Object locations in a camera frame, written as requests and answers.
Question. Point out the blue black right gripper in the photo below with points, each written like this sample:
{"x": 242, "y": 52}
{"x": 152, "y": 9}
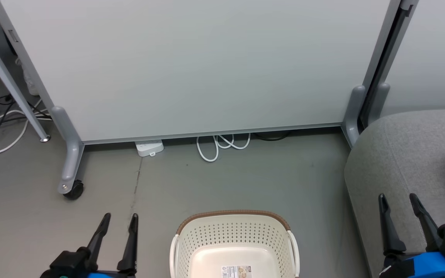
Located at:
{"x": 427, "y": 266}

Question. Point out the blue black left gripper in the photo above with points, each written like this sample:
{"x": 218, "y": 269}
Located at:
{"x": 106, "y": 275}

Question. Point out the grey fabric sofa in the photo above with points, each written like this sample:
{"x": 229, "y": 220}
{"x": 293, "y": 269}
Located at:
{"x": 408, "y": 162}

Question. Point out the black caster wheel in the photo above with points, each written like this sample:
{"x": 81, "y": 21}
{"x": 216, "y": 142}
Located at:
{"x": 76, "y": 190}

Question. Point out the long grey partition foot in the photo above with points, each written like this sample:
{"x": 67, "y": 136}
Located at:
{"x": 72, "y": 154}

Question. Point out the white power strip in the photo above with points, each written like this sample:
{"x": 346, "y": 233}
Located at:
{"x": 150, "y": 147}

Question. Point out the beige plastic laundry basket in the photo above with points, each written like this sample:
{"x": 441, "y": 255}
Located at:
{"x": 234, "y": 231}

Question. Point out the short grey partition foot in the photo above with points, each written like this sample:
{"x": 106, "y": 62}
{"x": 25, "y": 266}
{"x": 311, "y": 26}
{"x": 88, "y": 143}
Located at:
{"x": 380, "y": 100}
{"x": 354, "y": 116}

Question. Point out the basket label sticker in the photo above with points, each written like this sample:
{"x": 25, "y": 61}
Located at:
{"x": 237, "y": 272}

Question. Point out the narrow white partition board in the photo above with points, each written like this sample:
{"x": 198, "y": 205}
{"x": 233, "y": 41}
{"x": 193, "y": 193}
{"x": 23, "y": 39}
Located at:
{"x": 435, "y": 50}

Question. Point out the white plastic bag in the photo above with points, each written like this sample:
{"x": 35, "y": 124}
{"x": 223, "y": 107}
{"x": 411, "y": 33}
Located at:
{"x": 29, "y": 81}

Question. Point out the grey metal table leg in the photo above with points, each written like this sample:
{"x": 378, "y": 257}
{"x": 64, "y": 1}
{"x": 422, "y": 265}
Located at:
{"x": 10, "y": 83}

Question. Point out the large white partition board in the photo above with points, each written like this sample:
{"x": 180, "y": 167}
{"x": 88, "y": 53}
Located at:
{"x": 191, "y": 65}

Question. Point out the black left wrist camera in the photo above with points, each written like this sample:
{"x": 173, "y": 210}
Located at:
{"x": 68, "y": 262}

